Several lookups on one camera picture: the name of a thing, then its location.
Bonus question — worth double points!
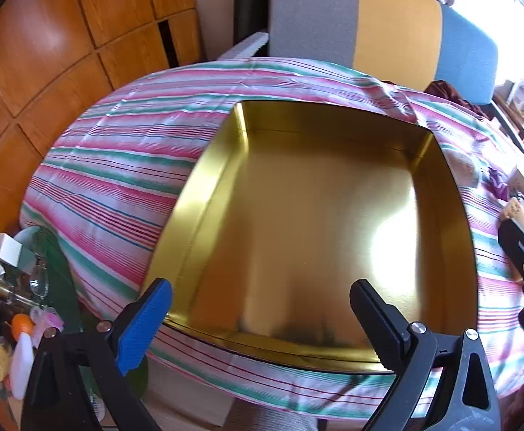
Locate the eyeglasses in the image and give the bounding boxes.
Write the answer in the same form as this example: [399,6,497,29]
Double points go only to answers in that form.
[29,263,50,298]

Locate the purple candy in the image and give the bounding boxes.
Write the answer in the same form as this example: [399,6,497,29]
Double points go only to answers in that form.
[488,168,515,201]

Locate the pink green striped tablecloth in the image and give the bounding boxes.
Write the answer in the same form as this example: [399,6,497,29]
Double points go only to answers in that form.
[19,56,524,419]

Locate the dark red cloth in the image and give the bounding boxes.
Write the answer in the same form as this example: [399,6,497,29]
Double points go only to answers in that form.
[424,80,465,105]

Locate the gold metal tin box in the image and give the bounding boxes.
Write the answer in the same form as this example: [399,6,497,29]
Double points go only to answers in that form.
[142,101,479,374]

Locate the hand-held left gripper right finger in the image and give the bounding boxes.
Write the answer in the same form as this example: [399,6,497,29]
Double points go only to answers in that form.
[349,279,501,431]

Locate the orange fruit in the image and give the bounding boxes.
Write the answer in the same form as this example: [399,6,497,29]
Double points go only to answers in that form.
[11,313,35,337]

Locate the green glass side table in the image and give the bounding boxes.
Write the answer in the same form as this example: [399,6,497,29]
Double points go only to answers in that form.
[0,227,150,414]

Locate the white plastic bottle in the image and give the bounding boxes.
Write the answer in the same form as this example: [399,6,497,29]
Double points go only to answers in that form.
[10,332,35,400]

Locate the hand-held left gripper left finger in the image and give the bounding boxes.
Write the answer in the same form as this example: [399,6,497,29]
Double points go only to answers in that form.
[21,277,174,431]

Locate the wooden cabinet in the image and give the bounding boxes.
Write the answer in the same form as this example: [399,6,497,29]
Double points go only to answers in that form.
[0,0,202,279]

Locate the pink plastic wrapper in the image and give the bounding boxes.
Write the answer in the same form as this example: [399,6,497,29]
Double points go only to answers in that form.
[31,307,64,337]

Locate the grey yellow blue chair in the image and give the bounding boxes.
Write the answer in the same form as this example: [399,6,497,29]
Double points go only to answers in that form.
[217,0,500,106]

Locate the small white box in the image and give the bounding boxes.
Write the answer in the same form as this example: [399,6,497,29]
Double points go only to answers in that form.
[0,232,23,267]

